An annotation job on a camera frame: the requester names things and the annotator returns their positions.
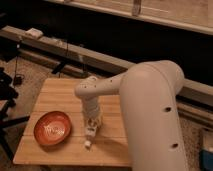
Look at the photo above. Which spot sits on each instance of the long wooden beam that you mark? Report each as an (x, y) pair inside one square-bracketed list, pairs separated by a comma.
[(192, 90)]

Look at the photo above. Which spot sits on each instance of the small white box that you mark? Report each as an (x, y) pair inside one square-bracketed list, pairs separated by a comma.
[(35, 33)]

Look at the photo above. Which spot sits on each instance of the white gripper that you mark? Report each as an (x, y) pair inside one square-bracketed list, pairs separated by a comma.
[(91, 110)]

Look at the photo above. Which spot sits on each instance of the white plastic bottle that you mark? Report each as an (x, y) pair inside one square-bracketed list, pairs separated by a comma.
[(90, 133)]

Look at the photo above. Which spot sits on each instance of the black chair base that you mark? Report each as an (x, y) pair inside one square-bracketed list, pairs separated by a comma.
[(8, 95)]

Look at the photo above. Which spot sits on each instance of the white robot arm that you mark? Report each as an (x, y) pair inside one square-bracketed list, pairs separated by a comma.
[(147, 93)]

